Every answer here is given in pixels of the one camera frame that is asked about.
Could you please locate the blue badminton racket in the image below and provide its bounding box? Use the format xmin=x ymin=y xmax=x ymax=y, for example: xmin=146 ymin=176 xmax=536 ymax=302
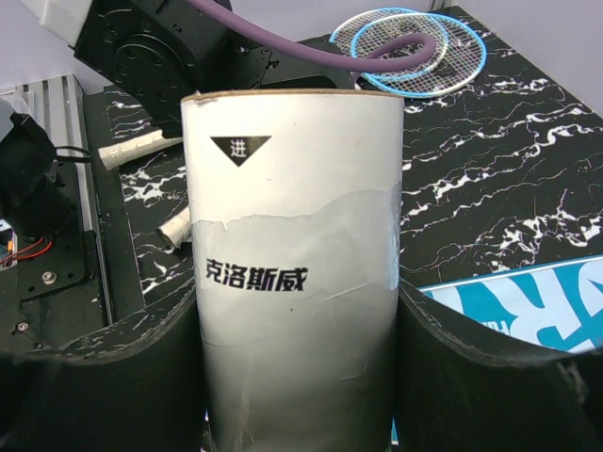
xmin=329 ymin=7 xmax=451 ymax=98
xmin=350 ymin=12 xmax=487 ymax=98

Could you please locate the blue badminton racket front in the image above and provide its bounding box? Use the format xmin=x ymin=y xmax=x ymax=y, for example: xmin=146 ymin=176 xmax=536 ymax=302
xmin=329 ymin=7 xmax=451 ymax=98

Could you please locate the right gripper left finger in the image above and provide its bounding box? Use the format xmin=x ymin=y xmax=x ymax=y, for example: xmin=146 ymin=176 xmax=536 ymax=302
xmin=1 ymin=280 xmax=207 ymax=451

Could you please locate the blue racket cover bag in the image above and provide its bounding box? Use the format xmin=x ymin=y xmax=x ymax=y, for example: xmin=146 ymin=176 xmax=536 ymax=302
xmin=420 ymin=255 xmax=602 ymax=354

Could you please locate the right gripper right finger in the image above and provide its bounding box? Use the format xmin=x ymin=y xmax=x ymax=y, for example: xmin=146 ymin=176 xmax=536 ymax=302
xmin=395 ymin=280 xmax=602 ymax=451

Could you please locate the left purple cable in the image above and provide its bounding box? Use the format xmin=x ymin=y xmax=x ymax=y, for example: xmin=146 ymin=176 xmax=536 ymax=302
xmin=192 ymin=0 xmax=448 ymax=74

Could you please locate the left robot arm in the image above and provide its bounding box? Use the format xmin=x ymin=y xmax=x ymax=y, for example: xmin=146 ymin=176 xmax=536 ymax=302
xmin=25 ymin=0 xmax=354 ymax=138

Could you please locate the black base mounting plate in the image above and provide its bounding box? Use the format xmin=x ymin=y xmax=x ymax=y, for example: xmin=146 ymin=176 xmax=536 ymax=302
xmin=0 ymin=89 xmax=142 ymax=349

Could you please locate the white shuttlecock tube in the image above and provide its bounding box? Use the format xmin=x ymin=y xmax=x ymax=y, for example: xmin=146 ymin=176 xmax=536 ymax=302
xmin=181 ymin=89 xmax=404 ymax=451

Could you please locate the blue badminton racket back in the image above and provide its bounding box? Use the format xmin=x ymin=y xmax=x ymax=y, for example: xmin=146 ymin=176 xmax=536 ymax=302
xmin=350 ymin=12 xmax=487 ymax=98

